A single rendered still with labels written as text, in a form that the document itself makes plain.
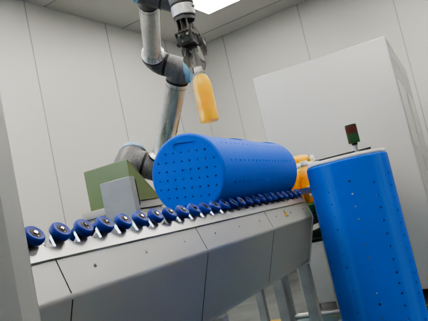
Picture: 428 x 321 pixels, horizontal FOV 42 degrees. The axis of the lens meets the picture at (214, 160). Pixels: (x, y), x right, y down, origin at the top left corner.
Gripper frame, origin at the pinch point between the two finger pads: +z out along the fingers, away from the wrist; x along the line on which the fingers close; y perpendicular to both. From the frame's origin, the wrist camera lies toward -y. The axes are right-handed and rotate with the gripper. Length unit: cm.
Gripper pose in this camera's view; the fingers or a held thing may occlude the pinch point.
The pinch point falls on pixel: (199, 69)
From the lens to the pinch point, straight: 212.5
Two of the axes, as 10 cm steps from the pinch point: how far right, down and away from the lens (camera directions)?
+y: -4.2, -0.1, -9.1
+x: 8.8, -2.4, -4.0
